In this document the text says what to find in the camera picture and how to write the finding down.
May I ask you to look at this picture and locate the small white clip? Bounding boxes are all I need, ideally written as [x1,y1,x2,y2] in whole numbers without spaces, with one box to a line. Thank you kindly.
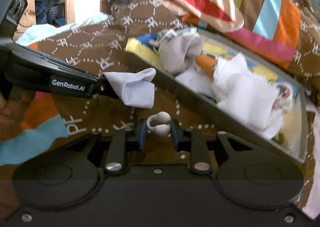
[146,111,171,137]

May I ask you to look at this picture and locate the brown PF patterned quilt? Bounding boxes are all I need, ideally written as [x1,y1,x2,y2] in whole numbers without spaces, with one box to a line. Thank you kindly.
[0,0,320,212]

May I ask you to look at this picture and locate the grey tray with cartoon liner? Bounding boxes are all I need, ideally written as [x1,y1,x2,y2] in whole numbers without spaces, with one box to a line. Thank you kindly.
[125,27,308,163]

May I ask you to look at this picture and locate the person left hand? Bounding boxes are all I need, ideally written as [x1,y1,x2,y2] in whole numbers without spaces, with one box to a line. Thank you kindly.
[1,90,36,141]

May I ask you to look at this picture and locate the pink blanket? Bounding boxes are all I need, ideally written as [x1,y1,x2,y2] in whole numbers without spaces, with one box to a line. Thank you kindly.
[301,102,319,218]

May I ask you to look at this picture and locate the white tissue pack blue print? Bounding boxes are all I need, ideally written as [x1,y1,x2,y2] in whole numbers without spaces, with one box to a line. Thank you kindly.
[175,67,215,98]

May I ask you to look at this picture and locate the orange fabric roll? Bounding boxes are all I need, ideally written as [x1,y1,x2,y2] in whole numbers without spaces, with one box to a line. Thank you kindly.
[195,55,217,78]

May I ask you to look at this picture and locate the white tissue sheets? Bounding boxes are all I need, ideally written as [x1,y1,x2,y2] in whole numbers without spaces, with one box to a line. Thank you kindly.
[212,53,283,140]

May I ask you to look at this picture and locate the light grey cloth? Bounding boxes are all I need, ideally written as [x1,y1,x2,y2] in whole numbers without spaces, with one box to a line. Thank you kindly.
[100,68,156,109]

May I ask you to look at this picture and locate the grey drawstring pouch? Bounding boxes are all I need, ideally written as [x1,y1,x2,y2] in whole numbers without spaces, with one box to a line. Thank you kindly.
[149,29,204,74]

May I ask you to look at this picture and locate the monkey face striped pillow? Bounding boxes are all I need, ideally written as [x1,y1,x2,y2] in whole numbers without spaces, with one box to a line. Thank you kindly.
[105,0,319,83]

